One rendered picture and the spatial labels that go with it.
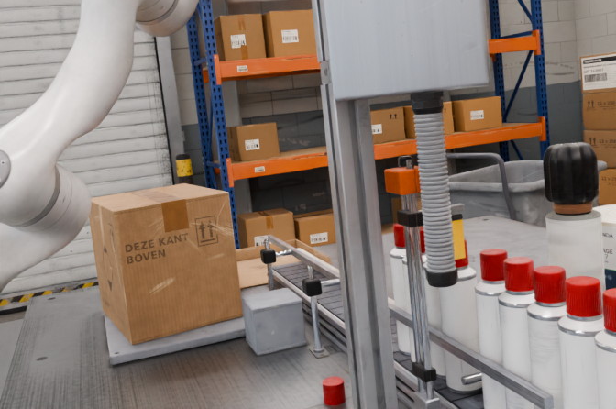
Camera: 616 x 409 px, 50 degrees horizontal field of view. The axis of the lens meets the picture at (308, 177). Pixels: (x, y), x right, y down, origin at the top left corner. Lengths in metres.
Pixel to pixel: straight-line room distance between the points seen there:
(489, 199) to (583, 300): 2.70
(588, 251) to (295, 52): 3.87
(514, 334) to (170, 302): 0.78
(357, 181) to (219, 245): 0.64
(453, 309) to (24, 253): 0.66
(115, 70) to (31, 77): 4.06
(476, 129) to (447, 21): 4.82
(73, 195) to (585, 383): 0.78
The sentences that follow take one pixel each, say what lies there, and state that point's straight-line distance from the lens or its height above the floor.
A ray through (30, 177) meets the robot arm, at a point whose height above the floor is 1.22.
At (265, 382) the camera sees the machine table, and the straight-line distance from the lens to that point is 1.17.
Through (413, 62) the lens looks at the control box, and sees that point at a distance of 0.73.
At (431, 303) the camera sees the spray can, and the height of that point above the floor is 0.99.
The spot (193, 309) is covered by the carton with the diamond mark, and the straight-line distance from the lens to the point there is 1.41.
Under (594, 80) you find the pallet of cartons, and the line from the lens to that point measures 4.82.
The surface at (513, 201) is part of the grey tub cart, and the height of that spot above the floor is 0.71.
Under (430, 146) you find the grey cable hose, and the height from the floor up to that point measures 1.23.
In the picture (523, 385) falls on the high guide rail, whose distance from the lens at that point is 0.79.
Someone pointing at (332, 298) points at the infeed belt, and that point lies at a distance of 1.40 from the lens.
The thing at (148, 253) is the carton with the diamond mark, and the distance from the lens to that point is 1.36.
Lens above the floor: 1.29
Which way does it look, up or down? 7 degrees down
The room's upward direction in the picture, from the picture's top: 6 degrees counter-clockwise
